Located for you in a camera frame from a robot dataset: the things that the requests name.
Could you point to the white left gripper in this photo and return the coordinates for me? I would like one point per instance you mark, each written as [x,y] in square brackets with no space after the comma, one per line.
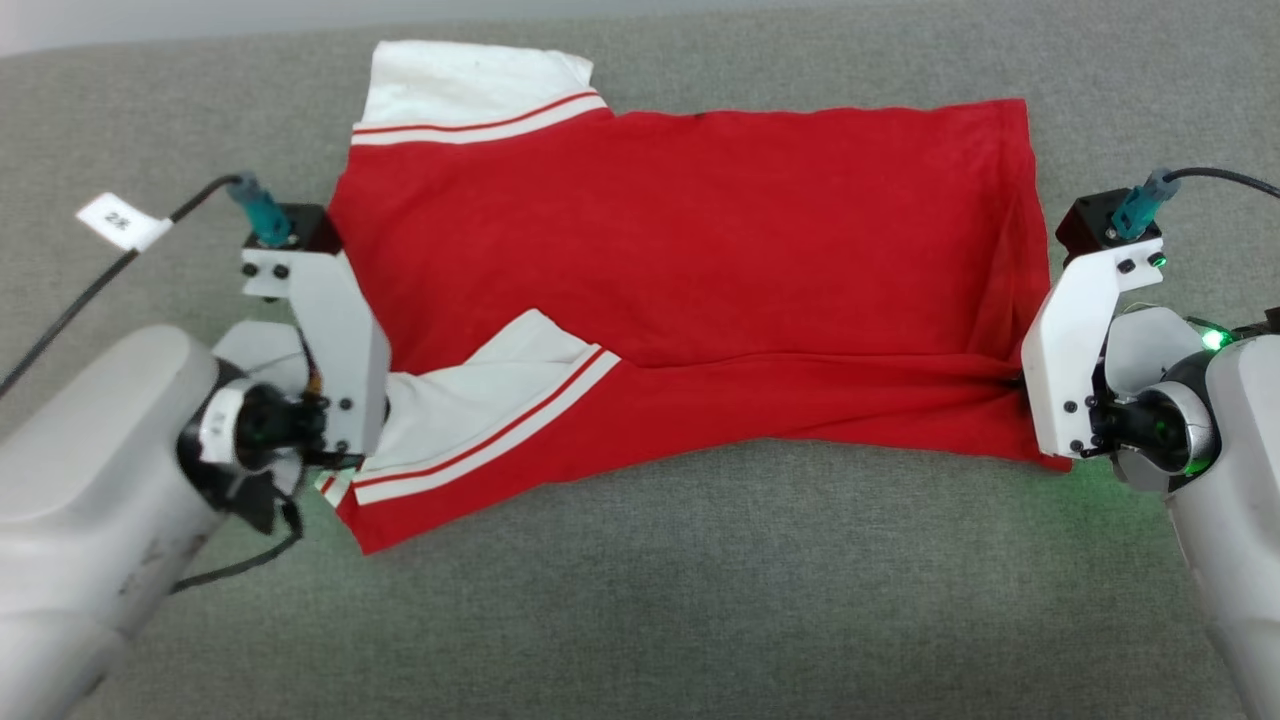
[345,360]

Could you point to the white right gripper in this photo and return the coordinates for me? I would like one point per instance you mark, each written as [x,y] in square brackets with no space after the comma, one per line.
[1065,350]

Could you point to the red and white jersey garment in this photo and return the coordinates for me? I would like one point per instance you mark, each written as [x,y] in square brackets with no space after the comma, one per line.
[700,250]

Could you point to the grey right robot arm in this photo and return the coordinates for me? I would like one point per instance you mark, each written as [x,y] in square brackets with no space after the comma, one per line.
[1240,480]

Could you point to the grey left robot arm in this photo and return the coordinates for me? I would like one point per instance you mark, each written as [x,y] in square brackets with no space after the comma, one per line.
[90,480]

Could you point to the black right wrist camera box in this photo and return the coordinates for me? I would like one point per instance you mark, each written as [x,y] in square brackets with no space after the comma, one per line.
[1085,220]

